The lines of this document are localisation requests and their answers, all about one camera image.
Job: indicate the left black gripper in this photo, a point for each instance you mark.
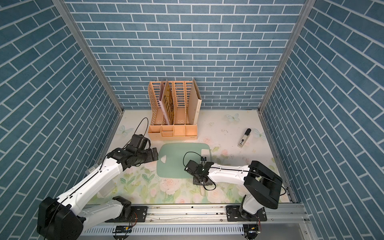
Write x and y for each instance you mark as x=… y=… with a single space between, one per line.
x=151 y=157

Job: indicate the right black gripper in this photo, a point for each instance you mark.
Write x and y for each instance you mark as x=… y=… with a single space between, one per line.
x=195 y=182

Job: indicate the green cutting board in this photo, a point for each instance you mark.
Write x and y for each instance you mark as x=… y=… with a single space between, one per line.
x=173 y=156

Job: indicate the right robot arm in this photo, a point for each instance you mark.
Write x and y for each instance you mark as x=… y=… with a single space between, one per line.
x=263 y=185

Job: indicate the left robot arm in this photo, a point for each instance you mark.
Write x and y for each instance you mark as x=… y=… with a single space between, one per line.
x=65 y=218

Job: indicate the book in organizer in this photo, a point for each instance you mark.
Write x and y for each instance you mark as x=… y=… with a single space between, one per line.
x=166 y=102

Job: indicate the wooden file organizer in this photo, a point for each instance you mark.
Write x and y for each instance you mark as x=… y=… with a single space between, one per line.
x=187 y=104

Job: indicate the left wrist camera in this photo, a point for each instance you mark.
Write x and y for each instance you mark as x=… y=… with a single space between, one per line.
x=138 y=143

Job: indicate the aluminium mounting rail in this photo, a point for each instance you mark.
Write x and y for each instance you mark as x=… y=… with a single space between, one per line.
x=208 y=221

